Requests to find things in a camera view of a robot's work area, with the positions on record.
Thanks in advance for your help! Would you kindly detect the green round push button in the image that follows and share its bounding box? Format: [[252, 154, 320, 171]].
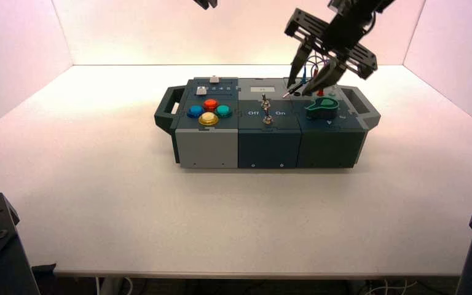
[[214, 104, 233, 119]]

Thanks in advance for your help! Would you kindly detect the blue banana plug wire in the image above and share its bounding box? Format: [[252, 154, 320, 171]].
[[299, 57, 327, 85]]

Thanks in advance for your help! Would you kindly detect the yellow round push button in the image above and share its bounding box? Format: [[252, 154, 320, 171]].
[[198, 112, 219, 127]]

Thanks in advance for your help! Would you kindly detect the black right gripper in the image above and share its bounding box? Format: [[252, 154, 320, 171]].
[[284, 0, 396, 96]]

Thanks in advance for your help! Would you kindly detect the black banana plug wire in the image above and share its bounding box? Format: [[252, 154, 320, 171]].
[[283, 79, 314, 99]]

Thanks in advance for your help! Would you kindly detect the white cable bundle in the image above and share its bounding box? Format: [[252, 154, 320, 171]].
[[360, 280, 422, 295]]

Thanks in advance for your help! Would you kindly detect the white table leg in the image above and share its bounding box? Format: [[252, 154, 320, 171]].
[[96, 277, 126, 295]]

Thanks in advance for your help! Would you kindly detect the green rotary knob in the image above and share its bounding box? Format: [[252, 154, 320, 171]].
[[304, 96, 340, 121]]

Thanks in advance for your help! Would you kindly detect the black bracket under table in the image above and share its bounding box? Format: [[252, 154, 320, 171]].
[[31, 264, 58, 295]]

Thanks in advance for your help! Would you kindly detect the red banana plug wire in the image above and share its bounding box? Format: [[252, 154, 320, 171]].
[[312, 68, 327, 97]]

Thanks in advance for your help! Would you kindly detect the grey and teal control box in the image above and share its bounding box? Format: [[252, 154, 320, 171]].
[[154, 76, 381, 170]]

